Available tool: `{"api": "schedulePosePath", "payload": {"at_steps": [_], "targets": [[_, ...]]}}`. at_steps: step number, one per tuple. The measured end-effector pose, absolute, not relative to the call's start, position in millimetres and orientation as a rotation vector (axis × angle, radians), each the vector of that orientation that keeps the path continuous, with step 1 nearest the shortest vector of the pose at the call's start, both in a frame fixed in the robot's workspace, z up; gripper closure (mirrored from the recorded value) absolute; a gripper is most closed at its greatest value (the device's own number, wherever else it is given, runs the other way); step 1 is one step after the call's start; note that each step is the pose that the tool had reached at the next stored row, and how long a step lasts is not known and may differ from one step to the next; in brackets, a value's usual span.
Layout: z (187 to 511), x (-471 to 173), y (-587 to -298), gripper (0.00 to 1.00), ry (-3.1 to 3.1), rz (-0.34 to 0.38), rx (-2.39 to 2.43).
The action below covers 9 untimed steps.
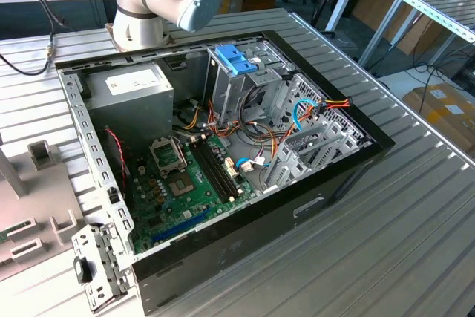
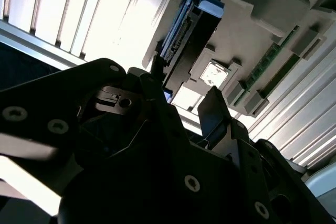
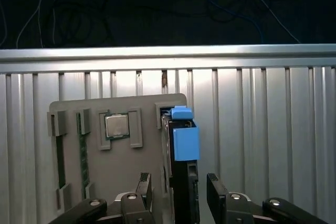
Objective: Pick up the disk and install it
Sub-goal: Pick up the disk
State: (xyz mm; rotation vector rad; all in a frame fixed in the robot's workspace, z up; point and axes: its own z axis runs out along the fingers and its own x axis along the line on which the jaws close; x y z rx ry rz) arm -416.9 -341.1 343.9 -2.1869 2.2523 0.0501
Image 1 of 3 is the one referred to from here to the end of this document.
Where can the grey metal disk bay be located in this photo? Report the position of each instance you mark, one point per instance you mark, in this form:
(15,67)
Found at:
(293,168)

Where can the white board connector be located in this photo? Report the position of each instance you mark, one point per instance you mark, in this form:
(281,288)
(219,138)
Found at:
(230,168)

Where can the black RAM slot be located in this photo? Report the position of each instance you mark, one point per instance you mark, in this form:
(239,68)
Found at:
(216,170)
(220,169)
(209,171)
(212,170)

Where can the grey optical drive cage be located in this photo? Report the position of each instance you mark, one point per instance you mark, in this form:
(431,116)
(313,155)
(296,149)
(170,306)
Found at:
(230,90)

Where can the green motherboard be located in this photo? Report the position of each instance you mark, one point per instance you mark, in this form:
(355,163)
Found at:
(204,203)

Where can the CPU socket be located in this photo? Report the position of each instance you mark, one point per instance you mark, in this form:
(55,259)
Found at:
(180,185)

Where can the blue drive cage latch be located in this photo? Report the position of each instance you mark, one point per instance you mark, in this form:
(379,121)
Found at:
(234,58)

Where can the blue expansion slot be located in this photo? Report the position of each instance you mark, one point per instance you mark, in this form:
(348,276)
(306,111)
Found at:
(178,227)

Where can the black open PC case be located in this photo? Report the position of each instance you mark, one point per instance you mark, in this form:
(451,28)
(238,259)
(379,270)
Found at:
(241,250)

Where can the grey power supply unit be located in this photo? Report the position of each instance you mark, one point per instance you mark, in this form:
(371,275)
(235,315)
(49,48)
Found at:
(130,109)

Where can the black case fan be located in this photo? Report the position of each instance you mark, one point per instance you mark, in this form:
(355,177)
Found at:
(115,161)

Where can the grey metal slot retainer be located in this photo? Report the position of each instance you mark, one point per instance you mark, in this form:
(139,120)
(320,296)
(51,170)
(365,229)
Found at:
(100,257)

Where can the large brown cardboard box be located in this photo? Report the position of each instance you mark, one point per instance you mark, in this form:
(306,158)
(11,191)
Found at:
(371,7)

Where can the black plastic latch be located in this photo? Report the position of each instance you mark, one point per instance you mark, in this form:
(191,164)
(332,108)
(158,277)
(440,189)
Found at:
(82,270)

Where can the beige parts rack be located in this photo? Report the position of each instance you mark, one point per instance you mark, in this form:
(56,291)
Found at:
(37,191)

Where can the taped cardboard box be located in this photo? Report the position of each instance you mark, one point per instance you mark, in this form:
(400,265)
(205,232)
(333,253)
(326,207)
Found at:
(445,116)

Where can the green RAM stick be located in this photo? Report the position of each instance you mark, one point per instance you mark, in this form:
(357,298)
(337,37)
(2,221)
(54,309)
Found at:
(3,234)

